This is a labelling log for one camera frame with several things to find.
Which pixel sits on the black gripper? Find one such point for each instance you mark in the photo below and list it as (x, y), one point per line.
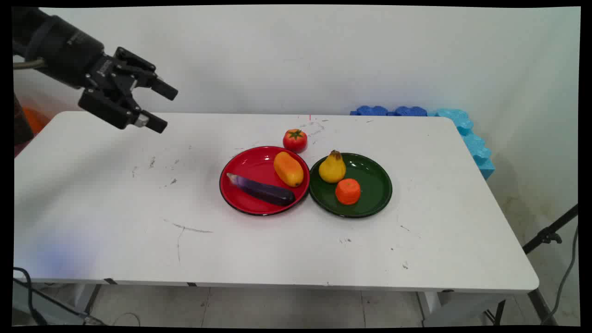
(69, 51)

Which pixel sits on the orange toy tangerine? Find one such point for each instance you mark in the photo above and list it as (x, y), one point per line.
(348, 191)

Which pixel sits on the orange object behind table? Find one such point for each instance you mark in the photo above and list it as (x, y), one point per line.
(33, 119)

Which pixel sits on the red round plate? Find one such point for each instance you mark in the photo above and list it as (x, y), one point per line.
(254, 169)

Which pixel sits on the purple toy eggplant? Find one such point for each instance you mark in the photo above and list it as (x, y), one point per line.
(266, 190)

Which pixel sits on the red toy tomato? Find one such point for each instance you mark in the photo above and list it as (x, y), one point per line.
(295, 140)

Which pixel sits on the orange toy mango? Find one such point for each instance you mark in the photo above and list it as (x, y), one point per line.
(288, 169)

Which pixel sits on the yellow toy pear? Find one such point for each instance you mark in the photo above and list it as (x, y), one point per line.
(332, 169)

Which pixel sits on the dark blue foam piece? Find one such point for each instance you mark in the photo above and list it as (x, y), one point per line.
(410, 111)
(371, 110)

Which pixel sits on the dark green round plate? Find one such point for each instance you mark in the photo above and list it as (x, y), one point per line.
(374, 185)

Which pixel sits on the light blue foam piece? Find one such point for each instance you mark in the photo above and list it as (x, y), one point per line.
(476, 148)

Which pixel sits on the black tripod stand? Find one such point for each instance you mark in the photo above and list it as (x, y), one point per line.
(548, 236)

